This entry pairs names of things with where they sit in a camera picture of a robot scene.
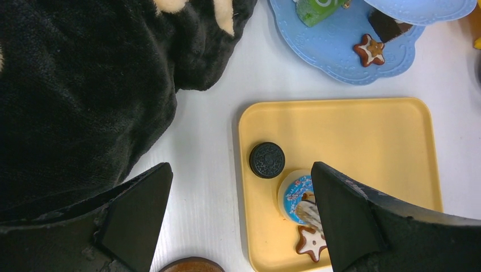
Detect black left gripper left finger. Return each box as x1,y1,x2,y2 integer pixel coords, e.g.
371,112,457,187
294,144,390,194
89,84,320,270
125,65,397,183
1,163,173,271

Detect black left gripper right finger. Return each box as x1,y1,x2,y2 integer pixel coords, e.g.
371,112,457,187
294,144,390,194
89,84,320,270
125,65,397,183
311,162,480,271

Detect blue frosted donut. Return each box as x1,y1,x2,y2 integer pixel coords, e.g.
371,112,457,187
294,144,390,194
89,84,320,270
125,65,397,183
277,169,315,225

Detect black sandwich cookie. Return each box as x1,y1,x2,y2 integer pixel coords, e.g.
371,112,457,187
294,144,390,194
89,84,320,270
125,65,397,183
249,142,285,179

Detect star cookie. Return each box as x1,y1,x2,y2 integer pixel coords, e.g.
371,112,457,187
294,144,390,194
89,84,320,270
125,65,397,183
353,33,385,67
295,226,327,263

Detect chocolate swirl roll cake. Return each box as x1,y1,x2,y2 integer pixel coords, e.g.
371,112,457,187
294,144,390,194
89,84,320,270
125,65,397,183
368,10,412,43

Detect green swirl roll cake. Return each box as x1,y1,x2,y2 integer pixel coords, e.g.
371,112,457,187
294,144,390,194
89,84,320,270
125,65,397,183
294,0,351,27

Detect metal serving tongs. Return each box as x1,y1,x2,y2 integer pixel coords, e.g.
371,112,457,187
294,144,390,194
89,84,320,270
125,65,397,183
294,200,324,234

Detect brown round coaster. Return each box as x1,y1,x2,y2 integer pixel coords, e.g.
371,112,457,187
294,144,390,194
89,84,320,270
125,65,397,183
159,257,225,272

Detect yellow serving tray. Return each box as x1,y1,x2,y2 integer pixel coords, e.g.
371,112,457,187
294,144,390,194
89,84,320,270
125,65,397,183
238,98,443,271

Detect black floral plush pillow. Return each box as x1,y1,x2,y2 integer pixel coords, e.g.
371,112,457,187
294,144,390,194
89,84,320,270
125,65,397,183
1,1,256,222

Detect blue three-tier cake stand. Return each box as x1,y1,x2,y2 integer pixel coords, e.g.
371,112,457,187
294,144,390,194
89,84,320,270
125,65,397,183
270,1,478,85

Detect yellow garment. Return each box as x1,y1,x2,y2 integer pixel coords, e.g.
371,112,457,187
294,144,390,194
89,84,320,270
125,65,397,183
467,1,480,50

